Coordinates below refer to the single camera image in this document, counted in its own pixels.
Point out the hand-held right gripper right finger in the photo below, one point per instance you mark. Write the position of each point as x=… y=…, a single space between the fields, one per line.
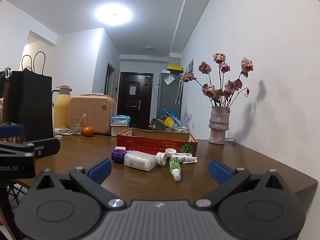
x=220 y=172

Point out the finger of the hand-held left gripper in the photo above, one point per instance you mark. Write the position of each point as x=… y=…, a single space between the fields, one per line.
x=46 y=147
x=11 y=131

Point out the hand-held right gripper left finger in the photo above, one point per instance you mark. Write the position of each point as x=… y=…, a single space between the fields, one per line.
x=100 y=171

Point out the purple round case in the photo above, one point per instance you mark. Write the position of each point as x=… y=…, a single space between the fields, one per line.
x=118 y=156

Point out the white charger cube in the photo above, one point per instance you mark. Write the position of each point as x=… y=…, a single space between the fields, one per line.
x=120 y=148

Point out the white spray bottle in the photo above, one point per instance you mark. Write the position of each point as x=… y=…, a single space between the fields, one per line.
x=186 y=158

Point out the white plastic container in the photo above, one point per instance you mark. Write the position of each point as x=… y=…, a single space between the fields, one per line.
x=138 y=160

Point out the green spray bottle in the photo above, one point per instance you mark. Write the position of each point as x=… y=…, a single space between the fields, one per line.
x=174 y=166

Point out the red cardboard box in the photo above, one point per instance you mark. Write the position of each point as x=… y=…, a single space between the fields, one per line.
x=152 y=143

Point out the small white bottle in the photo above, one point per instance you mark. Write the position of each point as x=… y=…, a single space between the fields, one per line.
x=161 y=158

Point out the colourful snack packet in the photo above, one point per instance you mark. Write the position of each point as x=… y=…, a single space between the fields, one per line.
x=15 y=139

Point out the pink cloth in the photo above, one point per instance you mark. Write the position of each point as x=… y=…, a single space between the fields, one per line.
x=1 y=110

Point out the black paper bag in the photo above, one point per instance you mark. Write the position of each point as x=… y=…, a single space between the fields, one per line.
x=30 y=105

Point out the black eyeglasses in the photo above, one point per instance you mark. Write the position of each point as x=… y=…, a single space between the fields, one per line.
x=230 y=140

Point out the clear drinking glass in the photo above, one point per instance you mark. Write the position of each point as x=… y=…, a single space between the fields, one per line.
x=77 y=130

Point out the yellow thermos jug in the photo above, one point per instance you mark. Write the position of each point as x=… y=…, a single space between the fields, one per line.
x=62 y=110

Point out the orange fruit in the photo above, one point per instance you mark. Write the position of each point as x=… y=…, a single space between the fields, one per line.
x=88 y=131

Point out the pink ceramic vase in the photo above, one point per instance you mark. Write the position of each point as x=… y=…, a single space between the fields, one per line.
x=219 y=127

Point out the clear straw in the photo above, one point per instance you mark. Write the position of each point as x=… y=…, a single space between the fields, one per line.
x=82 y=120

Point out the white bin with blue bag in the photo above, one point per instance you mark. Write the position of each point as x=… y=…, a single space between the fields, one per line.
x=120 y=123

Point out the clear box of small bottles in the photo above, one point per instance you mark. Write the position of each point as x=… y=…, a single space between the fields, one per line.
x=181 y=128

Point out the silver metal clip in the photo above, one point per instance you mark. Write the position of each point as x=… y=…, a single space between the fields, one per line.
x=8 y=73

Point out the pink ribbed suitcase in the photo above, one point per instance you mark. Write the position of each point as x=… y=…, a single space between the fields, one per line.
x=95 y=112

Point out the clear purple plastic wrap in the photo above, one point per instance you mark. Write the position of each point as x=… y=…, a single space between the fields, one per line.
x=188 y=117

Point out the pink flower pot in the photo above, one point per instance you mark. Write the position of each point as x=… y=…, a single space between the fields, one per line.
x=168 y=129

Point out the dark brown entrance door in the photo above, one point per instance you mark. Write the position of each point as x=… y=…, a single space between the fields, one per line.
x=135 y=110

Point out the yellow watering can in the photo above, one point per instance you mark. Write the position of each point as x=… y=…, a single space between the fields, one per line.
x=167 y=122

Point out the blue folding rack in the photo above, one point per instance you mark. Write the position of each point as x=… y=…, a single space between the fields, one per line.
x=170 y=113

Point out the dried pink roses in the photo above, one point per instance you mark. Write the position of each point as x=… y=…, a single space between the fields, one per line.
x=231 y=86

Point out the paper notice on door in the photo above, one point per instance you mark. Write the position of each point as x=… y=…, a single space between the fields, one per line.
x=132 y=90

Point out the grey refrigerator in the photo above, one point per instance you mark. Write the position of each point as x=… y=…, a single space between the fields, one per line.
x=166 y=100

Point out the hanging folded umbrella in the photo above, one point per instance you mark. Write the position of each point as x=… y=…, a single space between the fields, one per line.
x=179 y=90

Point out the dark side doorway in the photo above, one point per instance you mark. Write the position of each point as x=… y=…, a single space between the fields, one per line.
x=110 y=80

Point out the paper sheet on refrigerator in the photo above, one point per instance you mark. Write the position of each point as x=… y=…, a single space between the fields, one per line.
x=169 y=79

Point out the yellow and black box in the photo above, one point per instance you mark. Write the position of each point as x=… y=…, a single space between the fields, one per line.
x=175 y=68

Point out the small hallway ceiling lamp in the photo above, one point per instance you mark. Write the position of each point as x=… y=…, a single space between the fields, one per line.
x=149 y=48

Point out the round ceiling lamp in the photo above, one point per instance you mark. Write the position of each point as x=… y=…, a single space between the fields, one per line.
x=113 y=14

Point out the black metal frame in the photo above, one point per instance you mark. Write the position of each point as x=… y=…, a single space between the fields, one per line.
x=17 y=192

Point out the framed wall picture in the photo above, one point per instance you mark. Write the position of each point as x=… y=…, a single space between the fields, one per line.
x=191 y=65

